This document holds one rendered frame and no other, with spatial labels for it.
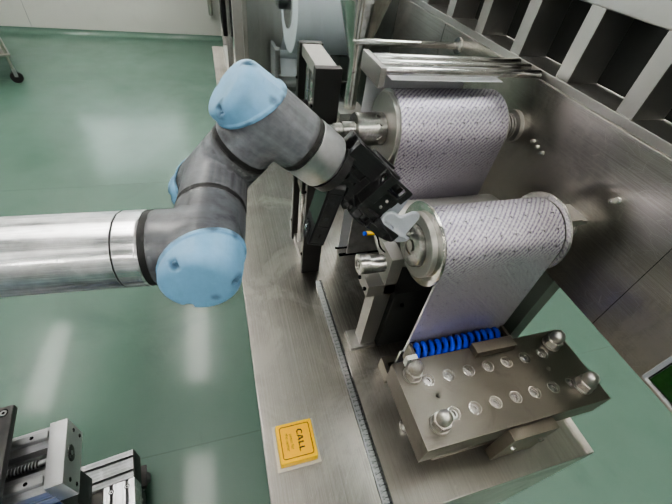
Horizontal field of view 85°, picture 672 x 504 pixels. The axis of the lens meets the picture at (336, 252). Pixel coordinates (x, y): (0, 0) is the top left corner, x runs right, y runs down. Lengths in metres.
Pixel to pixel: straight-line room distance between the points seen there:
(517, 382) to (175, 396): 1.45
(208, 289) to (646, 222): 0.66
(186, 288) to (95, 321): 1.88
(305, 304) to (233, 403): 0.95
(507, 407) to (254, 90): 0.67
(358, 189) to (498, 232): 0.26
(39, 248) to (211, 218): 0.14
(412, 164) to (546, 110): 0.29
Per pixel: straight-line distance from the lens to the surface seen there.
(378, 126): 0.75
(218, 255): 0.33
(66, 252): 0.39
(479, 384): 0.79
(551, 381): 0.87
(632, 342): 0.82
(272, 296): 0.97
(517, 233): 0.68
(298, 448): 0.77
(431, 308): 0.70
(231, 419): 1.79
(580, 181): 0.83
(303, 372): 0.86
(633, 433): 2.40
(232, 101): 0.40
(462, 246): 0.61
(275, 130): 0.41
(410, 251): 0.64
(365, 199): 0.50
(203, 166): 0.43
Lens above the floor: 1.66
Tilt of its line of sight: 44 degrees down
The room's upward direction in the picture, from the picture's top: 9 degrees clockwise
